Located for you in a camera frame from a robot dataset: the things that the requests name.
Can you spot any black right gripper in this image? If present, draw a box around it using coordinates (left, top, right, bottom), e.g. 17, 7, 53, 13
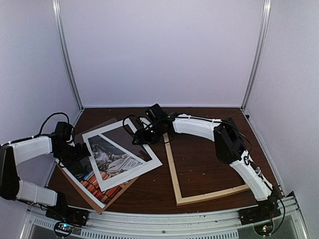
135, 122, 164, 144

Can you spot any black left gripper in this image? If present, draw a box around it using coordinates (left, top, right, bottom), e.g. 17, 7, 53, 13
55, 142, 91, 168

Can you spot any clear acrylic sheet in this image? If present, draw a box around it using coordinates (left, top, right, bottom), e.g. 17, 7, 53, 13
75, 118, 152, 162

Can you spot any white mat board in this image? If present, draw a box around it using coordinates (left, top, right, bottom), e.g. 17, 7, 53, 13
82, 119, 162, 191

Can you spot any light wooden picture frame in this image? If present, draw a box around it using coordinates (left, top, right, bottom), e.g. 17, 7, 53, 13
163, 133, 250, 207

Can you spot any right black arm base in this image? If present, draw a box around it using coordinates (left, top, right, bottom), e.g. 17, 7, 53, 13
238, 193, 281, 225

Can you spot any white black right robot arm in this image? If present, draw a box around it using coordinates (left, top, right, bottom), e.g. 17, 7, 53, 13
132, 104, 279, 220

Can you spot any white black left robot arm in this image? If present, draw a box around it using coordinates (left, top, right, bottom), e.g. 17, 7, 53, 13
0, 121, 91, 221

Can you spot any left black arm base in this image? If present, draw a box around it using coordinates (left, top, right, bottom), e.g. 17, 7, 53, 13
45, 192, 89, 227

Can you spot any books photo print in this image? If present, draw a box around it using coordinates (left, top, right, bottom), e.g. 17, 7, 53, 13
55, 159, 137, 214

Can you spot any brown backing board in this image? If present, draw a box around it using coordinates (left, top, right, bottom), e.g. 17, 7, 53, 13
57, 117, 143, 215

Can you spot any left round circuit board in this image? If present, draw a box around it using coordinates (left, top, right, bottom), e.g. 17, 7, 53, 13
53, 222, 75, 238

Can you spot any round circuit board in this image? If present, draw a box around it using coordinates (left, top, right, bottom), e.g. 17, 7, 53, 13
53, 222, 75, 238
254, 222, 274, 237

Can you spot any right round circuit board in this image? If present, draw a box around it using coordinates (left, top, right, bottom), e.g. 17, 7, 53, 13
254, 222, 274, 237

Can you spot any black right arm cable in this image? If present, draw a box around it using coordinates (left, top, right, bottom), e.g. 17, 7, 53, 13
123, 114, 175, 144

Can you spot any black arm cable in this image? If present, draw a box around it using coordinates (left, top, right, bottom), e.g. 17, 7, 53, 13
34, 113, 75, 142
123, 114, 175, 144

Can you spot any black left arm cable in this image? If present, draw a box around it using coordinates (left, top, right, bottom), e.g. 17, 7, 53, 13
34, 113, 75, 142

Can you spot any right aluminium corner post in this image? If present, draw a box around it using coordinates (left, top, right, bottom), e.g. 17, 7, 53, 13
241, 0, 272, 112

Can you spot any aluminium corner post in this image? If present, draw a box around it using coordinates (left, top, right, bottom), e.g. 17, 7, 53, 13
52, 0, 84, 111
241, 0, 272, 112

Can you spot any left aluminium corner post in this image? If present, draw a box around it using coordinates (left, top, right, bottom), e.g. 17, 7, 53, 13
52, 0, 84, 111

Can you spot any aluminium front rail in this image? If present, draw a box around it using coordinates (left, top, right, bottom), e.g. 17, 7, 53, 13
17, 196, 310, 239

